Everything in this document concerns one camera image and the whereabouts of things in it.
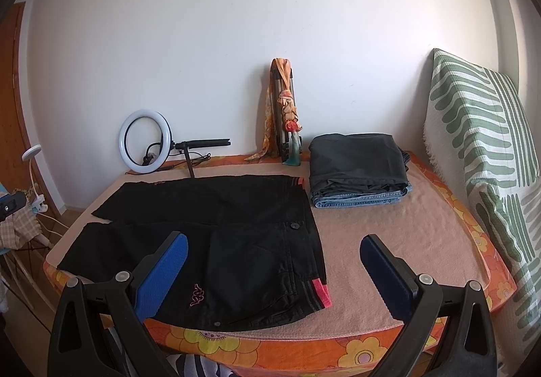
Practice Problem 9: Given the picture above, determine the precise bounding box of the black pants pink trim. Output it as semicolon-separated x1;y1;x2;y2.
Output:
59;175;331;332

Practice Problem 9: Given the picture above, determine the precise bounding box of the black ring light cable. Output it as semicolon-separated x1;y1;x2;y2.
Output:
143;142;213;175

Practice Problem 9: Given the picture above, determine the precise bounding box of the folded dark pants stack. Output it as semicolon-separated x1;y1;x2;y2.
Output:
309;134;412;209

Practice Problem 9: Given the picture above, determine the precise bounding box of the peach bed blanket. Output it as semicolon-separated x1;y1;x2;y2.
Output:
45;163;489;341

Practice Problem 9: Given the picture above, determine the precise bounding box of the green striped white pillow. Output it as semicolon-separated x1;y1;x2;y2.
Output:
424;49;540;366

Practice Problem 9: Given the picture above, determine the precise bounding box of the orange patterned scarf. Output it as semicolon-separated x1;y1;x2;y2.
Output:
245;58;303;167

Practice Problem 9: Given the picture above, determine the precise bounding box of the wooden door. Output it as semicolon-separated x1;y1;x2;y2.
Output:
0;3;61;219

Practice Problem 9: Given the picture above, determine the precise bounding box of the white ring light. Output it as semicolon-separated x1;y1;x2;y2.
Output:
117;108;176;175

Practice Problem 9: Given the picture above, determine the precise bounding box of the small white desk lamp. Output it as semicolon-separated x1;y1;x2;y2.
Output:
21;145;64;243

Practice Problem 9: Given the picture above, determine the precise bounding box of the black ring light stand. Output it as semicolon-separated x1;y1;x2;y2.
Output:
170;138;231;178

